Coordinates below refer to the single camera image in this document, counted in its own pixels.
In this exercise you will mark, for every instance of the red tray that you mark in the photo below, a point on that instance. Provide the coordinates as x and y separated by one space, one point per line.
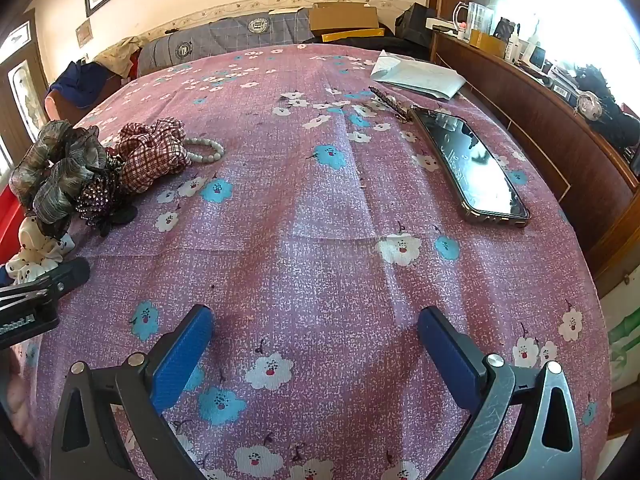
9 220

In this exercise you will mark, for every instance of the white polka dot scrunchie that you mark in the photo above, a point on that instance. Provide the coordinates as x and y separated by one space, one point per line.
37 255

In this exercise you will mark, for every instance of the white bottle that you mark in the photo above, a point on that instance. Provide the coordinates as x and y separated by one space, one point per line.
510 47

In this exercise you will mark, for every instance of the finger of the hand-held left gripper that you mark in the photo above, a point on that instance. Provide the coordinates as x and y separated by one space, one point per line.
67 272

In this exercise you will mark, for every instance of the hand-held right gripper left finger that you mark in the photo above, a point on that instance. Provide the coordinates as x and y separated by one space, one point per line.
182 347

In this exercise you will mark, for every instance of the beige cloth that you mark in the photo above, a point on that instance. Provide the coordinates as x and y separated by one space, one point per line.
120 52

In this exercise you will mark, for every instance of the dark metal hair accessory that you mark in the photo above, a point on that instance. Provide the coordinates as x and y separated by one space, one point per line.
387 102

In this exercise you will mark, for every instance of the white paper envelope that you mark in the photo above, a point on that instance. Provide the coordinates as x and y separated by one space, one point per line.
420 77

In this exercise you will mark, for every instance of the small wall picture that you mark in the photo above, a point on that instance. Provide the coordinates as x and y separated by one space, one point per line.
83 32

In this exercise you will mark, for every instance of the red plaid scrunchie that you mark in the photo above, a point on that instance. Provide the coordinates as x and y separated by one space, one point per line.
150 152

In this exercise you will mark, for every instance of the person's left hand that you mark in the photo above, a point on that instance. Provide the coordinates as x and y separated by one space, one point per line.
17 400

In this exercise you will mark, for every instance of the black furry item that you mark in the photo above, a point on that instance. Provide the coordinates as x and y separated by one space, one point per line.
607 105

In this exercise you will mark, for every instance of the dark sheer organza scrunchie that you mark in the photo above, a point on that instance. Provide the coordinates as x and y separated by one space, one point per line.
57 172

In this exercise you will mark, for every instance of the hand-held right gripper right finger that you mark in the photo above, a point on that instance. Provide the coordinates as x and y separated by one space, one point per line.
447 347

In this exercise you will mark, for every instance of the dark red dotted scrunchie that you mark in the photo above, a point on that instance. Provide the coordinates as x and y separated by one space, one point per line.
100 197

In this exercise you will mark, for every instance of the pink floral bedsheet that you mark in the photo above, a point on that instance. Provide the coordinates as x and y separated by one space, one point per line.
320 240

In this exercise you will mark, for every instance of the open cardboard box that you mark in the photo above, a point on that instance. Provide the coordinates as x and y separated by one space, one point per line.
342 16

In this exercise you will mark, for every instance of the flat yellow box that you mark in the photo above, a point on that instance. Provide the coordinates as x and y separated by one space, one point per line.
352 35

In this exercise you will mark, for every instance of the black smartphone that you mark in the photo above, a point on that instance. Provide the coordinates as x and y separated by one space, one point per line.
470 165

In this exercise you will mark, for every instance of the black bag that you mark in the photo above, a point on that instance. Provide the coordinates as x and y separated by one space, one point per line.
415 22

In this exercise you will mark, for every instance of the wooden glass door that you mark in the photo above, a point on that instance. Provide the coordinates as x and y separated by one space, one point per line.
20 95

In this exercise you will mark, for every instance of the blue clothing pile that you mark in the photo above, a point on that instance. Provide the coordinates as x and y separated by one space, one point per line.
80 84

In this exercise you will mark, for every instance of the blue plaid blanket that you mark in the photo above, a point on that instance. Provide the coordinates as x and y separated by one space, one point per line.
225 40

